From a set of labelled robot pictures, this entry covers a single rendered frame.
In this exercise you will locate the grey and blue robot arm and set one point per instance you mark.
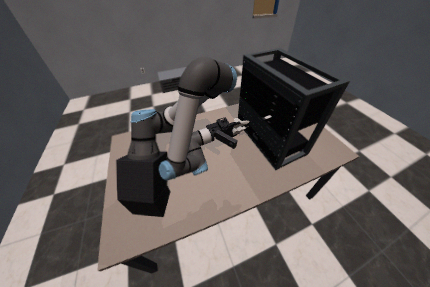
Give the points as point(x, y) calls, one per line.
point(203, 78)

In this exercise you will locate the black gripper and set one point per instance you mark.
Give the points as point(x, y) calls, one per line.
point(232, 129)

